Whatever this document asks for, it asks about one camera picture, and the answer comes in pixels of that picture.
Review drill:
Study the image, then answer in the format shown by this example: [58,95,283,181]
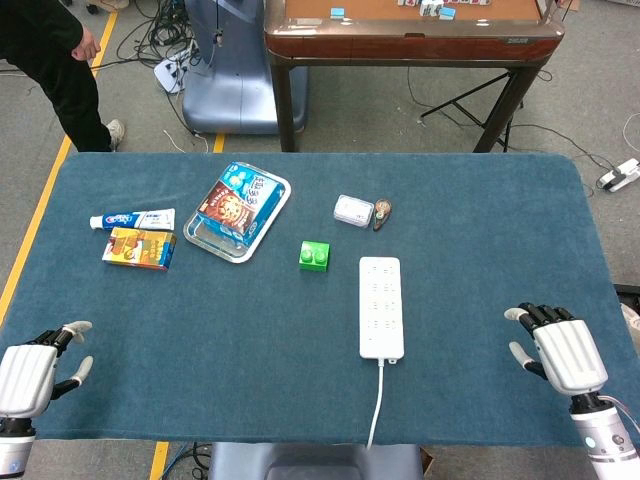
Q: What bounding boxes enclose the green toy building block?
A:
[298,240,332,274]

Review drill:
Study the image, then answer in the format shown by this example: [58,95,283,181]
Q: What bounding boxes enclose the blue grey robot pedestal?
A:
[181,0,309,136]

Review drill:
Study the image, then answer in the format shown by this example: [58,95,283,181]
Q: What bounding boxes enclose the silver metal tray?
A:
[182,164,293,265]

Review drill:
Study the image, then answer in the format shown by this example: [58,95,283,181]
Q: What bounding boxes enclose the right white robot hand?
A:
[503,301,609,397]

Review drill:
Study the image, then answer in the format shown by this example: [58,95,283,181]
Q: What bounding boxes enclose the brown mahjong table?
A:
[262,0,567,154]

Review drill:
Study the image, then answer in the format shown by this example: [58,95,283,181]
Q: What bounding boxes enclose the blue cookie box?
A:
[195,161,283,248]

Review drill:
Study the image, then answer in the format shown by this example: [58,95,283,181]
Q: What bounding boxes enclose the blue table cloth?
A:
[0,151,633,448]

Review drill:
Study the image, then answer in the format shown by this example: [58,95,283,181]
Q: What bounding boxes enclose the white blue toothpaste tube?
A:
[89,207,178,232]

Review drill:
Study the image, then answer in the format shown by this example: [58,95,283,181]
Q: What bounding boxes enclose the clear plastic card box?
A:
[332,194,375,230]

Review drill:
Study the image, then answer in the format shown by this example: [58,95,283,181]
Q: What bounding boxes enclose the black tripod stand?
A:
[418,69,526,147]

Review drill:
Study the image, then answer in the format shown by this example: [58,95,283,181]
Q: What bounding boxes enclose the white floor power strip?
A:
[153,47,202,95]
[596,157,640,194]

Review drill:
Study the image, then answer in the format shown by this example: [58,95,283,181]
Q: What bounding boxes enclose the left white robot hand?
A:
[0,320,95,419]

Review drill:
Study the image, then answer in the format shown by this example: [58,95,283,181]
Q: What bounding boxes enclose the black floor cable tangle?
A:
[88,0,201,69]

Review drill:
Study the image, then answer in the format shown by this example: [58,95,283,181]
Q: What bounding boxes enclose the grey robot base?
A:
[206,441,424,480]

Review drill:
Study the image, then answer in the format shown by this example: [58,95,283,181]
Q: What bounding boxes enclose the brown correction tape dispenser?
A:
[370,198,394,233]

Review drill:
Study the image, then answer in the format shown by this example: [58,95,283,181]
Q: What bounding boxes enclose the person in black clothes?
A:
[0,0,127,153]

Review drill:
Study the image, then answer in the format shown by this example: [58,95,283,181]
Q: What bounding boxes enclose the white power strip cable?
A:
[365,357,387,450]

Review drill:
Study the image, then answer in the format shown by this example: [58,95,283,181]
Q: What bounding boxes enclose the orange yellow snack box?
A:
[101,226,178,272]

